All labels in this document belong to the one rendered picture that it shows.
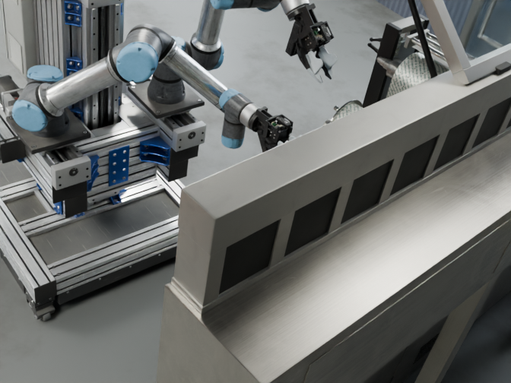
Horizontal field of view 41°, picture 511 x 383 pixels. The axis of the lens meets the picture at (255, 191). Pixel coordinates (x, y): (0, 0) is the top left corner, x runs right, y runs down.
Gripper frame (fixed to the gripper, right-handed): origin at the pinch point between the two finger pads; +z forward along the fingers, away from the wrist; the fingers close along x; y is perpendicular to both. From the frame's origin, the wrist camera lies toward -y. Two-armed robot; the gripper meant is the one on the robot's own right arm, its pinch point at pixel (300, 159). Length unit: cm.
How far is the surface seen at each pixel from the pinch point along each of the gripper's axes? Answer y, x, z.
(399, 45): 28.9, 36.5, -0.5
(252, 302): 35, -74, 52
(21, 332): -109, -63, -69
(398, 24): 35, 36, -3
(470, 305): -18, 13, 61
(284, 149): 57, -62, 43
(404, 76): 28.0, 24.3, 11.1
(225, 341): 35, -83, 56
